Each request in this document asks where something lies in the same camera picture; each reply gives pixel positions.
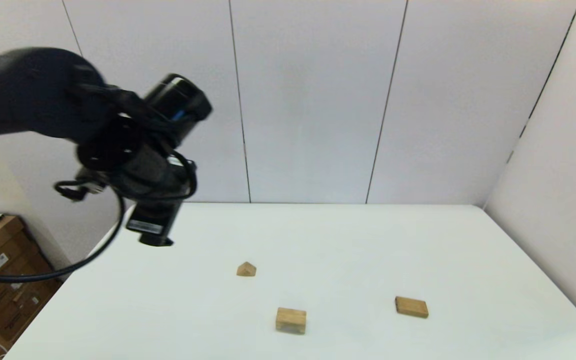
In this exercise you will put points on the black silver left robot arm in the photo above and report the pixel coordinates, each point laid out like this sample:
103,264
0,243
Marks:
28,90

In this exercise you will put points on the rectangular wooden building block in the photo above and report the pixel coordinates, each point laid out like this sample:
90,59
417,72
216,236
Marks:
411,307

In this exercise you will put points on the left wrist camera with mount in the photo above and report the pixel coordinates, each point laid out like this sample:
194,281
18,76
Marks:
85,186

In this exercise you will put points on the arched wooden building block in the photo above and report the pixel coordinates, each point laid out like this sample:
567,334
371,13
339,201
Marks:
291,320

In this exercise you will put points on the triangular wooden building block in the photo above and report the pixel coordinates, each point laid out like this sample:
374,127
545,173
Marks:
246,270

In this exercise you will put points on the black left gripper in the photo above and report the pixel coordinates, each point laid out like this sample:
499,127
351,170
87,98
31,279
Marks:
150,220

